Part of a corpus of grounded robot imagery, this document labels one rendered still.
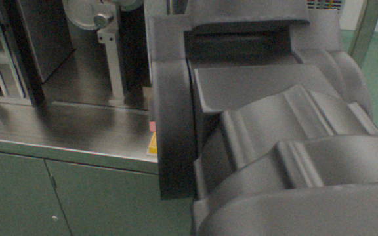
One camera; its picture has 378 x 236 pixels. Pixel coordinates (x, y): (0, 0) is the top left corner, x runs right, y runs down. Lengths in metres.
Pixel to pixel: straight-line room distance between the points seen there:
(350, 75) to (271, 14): 0.05
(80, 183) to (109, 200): 0.10
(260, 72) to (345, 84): 0.05
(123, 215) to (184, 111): 1.05
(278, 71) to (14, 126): 1.03
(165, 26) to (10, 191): 1.19
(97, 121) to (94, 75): 0.27
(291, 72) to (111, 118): 0.94
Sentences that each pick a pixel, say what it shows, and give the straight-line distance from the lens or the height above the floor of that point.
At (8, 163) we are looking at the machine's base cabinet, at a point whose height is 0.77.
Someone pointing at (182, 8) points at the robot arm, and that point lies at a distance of 0.50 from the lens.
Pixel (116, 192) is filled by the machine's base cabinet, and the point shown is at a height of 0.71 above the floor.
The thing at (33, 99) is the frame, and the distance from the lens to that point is 1.18.
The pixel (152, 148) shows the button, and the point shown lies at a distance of 0.93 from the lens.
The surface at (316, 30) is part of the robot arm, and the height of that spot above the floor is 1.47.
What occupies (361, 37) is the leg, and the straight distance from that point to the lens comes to 1.59.
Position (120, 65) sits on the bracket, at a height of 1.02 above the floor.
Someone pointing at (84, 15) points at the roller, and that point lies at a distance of 1.11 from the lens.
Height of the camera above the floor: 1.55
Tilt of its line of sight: 39 degrees down
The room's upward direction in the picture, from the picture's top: straight up
